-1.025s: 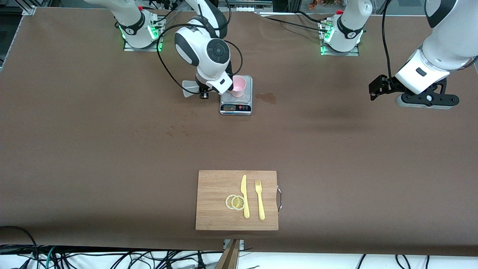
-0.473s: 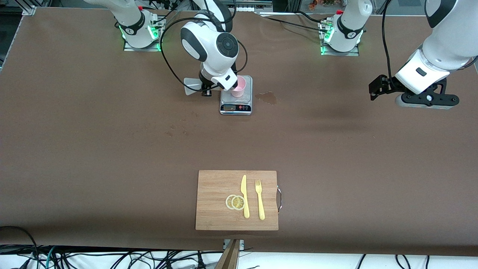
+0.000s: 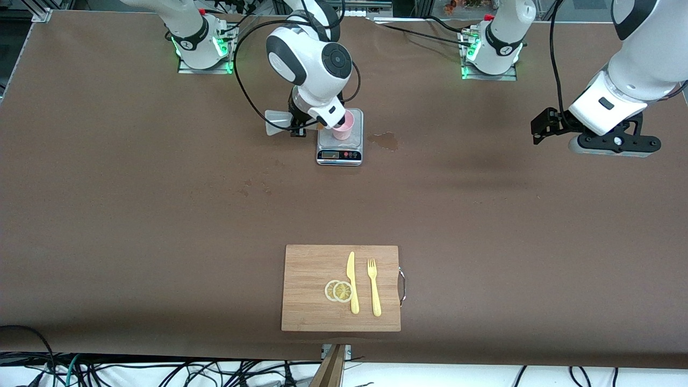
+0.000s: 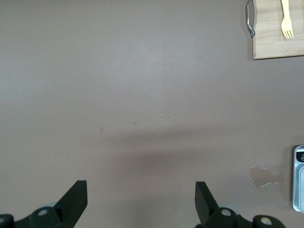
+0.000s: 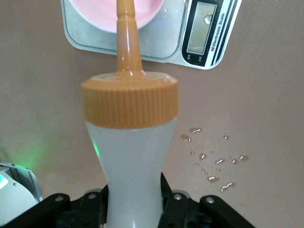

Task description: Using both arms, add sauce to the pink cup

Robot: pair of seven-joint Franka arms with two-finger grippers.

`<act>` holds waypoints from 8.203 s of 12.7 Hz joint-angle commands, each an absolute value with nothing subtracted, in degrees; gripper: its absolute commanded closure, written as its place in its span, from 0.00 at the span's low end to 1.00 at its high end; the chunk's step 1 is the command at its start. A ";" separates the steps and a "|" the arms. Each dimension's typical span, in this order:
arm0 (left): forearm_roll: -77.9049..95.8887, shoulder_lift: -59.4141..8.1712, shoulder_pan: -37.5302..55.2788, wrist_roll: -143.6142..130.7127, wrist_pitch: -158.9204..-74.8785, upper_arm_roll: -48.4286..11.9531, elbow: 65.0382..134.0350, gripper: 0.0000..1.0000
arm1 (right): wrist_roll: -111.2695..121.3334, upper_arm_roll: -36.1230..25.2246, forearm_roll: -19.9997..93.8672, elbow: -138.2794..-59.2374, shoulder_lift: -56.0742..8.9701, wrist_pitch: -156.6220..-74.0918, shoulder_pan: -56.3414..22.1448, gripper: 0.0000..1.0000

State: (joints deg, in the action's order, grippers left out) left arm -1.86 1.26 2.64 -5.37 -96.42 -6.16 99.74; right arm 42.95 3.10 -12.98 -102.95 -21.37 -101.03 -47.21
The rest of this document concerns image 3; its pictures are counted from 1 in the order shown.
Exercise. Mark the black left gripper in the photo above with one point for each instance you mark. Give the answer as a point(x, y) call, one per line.
point(559, 124)

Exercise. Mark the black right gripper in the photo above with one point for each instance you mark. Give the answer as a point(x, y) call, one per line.
point(297, 116)

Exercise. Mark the clear orange-capped sauce bottle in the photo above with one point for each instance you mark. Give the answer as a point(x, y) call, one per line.
point(277, 122)

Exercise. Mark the pink plastic cup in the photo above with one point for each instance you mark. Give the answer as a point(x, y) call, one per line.
point(346, 131)

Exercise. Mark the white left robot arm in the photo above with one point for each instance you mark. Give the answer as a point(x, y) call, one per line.
point(645, 59)

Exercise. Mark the silver digital kitchen scale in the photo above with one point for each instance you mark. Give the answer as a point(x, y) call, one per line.
point(339, 155)

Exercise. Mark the white power strip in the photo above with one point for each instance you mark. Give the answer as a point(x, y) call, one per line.
point(352, 12)

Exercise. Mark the wooden cutting board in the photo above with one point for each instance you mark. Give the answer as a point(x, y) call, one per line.
point(306, 269)

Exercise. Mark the yellow plastic knife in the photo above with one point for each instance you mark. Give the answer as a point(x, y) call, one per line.
point(352, 274)

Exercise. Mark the lemon slice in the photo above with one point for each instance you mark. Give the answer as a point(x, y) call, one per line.
point(328, 291)
point(342, 292)

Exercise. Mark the table cover sheet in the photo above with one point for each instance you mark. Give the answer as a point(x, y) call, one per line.
point(161, 242)

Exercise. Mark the yellow plastic fork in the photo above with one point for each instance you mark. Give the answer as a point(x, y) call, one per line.
point(375, 295)

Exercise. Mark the wooden beam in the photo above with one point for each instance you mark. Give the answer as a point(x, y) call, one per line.
point(330, 371)

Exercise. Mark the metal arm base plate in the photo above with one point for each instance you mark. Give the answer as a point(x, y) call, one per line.
point(204, 71)
point(489, 77)

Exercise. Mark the small metal bracket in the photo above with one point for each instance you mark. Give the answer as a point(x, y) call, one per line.
point(348, 352)

